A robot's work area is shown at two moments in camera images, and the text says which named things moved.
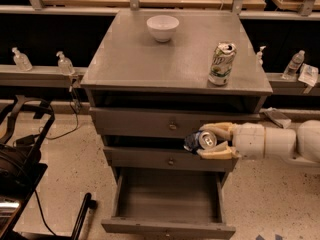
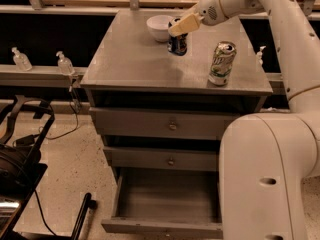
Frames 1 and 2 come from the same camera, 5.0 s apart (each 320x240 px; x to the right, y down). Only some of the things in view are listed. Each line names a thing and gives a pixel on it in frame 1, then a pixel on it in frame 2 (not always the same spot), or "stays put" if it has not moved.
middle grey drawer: [173, 158] stays put
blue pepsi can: [199, 140] → [177, 45]
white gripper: [248, 140] → [209, 11]
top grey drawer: [159, 122] stays put
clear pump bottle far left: [21, 61] stays put
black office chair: [24, 127] stays put
